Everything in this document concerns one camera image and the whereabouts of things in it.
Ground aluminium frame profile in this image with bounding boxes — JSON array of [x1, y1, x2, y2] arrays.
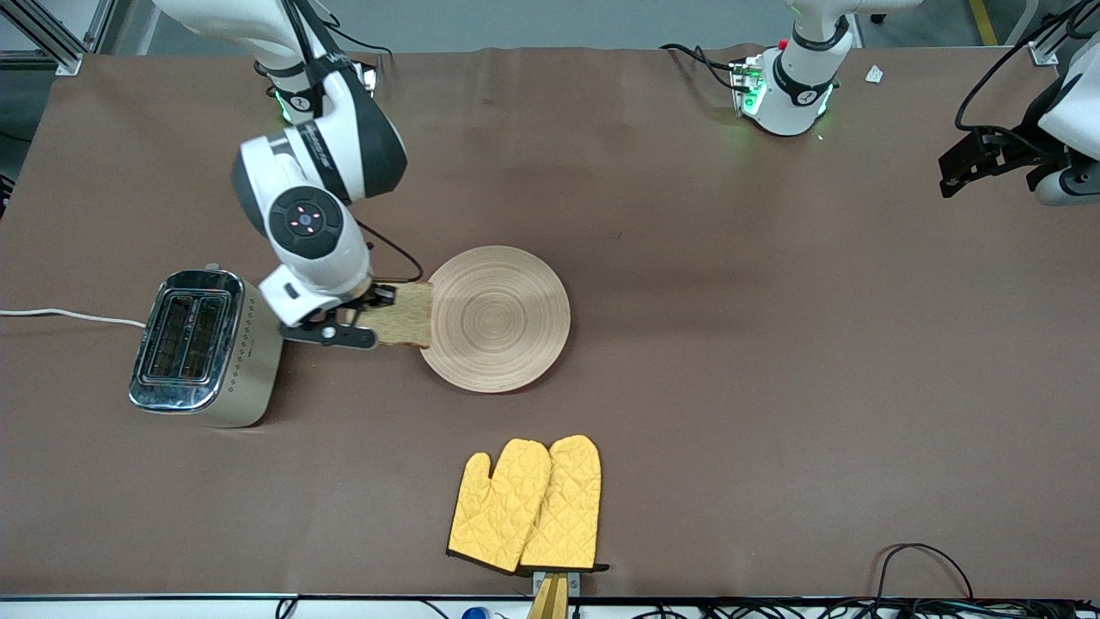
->
[[1029, 0, 1085, 68], [0, 0, 118, 77]]

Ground round wooden plate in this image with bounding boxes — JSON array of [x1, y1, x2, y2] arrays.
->
[[419, 246, 571, 395]]

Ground slice of brown bread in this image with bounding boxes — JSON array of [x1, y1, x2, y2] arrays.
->
[[357, 282, 436, 348]]

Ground black base cable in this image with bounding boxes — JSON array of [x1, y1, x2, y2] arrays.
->
[[322, 17, 394, 63], [660, 43, 749, 94]]

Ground black cable bundle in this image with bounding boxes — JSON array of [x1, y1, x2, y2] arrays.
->
[[576, 600, 1100, 619]]

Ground looped black cable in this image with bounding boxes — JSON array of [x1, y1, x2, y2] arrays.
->
[[872, 542, 976, 603]]

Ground cream and chrome toaster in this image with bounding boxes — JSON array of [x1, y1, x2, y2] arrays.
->
[[129, 263, 287, 429]]

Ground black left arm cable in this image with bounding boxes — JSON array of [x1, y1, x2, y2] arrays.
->
[[956, 0, 1100, 151]]

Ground brown table cover sheet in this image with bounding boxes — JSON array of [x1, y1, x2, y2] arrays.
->
[[0, 45, 1100, 600]]

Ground yellow quilted oven mitt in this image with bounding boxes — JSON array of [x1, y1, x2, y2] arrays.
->
[[518, 434, 611, 573], [447, 438, 553, 574]]

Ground white toaster power cable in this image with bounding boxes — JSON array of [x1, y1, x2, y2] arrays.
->
[[0, 307, 147, 329]]

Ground small metal bracket plate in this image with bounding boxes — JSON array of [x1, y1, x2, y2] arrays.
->
[[531, 569, 582, 598]]

